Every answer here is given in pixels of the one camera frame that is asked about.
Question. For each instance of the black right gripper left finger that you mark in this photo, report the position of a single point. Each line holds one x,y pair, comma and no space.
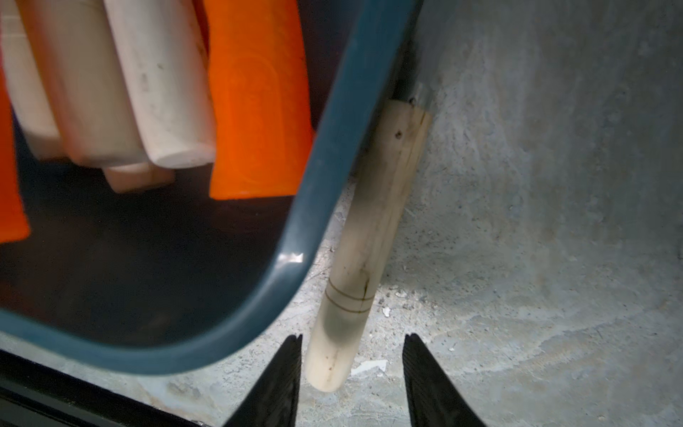
273,401

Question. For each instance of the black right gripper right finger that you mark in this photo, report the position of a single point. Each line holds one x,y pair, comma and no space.
432,398

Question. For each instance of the orange handle sickle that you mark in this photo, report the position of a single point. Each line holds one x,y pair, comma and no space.
14,223
259,83

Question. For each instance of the teal plastic storage tray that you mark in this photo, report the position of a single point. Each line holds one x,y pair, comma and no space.
170,280

